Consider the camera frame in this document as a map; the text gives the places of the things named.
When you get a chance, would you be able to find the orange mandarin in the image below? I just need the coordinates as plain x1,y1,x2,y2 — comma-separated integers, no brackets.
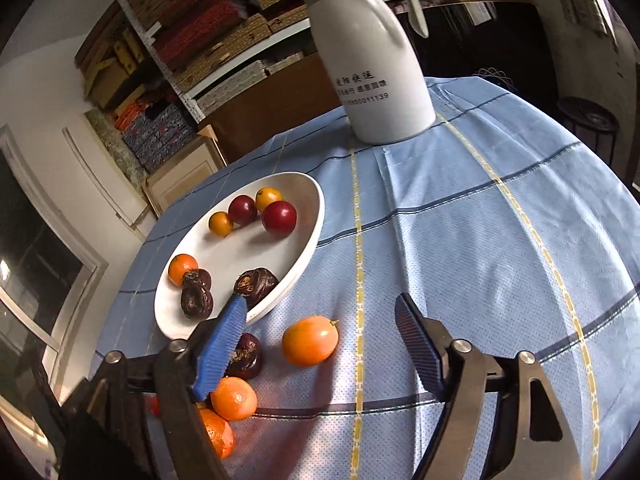
209,377,257,422

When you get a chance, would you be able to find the big dark water chestnut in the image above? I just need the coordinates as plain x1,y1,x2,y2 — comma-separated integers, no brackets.
233,268,279,310

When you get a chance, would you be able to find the large orange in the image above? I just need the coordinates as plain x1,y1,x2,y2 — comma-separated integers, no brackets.
198,408,234,460

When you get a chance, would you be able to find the small red cherry tomato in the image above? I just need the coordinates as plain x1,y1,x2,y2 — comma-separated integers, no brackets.
149,396,160,418

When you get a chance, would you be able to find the orange yellow fruit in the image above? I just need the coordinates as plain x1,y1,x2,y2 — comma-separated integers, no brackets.
281,315,340,367

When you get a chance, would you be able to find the small orange fruit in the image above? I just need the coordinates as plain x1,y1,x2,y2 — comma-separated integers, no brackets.
208,211,233,238

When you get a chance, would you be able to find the large red plum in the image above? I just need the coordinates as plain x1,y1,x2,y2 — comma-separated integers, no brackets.
262,200,297,238

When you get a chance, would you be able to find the white oval plate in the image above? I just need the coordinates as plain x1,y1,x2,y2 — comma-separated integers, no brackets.
171,171,326,325

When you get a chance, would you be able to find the blue checked tablecloth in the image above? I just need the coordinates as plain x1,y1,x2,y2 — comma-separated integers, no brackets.
96,78,639,479

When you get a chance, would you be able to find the wooden cabinet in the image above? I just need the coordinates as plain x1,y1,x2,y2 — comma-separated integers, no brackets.
142,125,227,218

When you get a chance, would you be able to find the white thermos jug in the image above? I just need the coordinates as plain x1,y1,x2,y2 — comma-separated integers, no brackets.
304,0,435,145

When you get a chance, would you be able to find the shelf with boxes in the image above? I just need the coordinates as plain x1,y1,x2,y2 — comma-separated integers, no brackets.
75,0,465,172

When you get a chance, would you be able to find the window frame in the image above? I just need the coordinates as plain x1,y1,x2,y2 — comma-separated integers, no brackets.
1,126,105,417

